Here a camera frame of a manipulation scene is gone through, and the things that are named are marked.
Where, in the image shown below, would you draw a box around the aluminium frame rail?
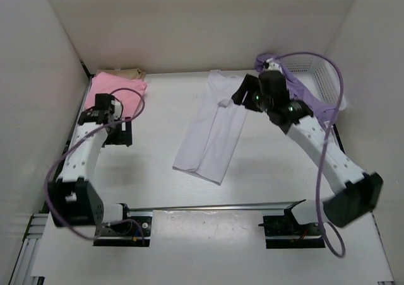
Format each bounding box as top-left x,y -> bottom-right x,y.
9,73 -> 362,285

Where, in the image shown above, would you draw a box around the lavender t shirt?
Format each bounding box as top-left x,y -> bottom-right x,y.
254,52 -> 346,126

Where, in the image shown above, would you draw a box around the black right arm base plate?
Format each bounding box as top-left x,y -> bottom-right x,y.
259,215 -> 325,249

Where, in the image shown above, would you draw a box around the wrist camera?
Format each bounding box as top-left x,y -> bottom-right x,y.
263,58 -> 283,74
93,93 -> 124,120

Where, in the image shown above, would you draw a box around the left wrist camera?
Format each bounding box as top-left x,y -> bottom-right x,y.
93,93 -> 124,120

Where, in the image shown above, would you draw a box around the white t shirt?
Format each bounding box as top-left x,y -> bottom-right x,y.
172,70 -> 247,185

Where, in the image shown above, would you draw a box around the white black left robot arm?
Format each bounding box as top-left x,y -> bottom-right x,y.
47,112 -> 133,235

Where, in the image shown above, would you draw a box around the beige t shirt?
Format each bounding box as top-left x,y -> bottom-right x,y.
96,68 -> 146,80

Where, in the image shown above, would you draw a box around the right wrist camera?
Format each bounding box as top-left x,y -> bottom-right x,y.
263,58 -> 283,74

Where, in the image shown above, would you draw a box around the pink t shirt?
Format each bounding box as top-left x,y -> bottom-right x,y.
85,71 -> 148,122

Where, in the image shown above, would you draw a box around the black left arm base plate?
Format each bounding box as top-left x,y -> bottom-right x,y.
93,211 -> 153,248

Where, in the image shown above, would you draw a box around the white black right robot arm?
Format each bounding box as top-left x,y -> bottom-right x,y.
232,71 -> 383,228

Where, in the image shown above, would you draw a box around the white plastic laundry basket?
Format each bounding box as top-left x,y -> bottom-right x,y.
280,54 -> 340,106

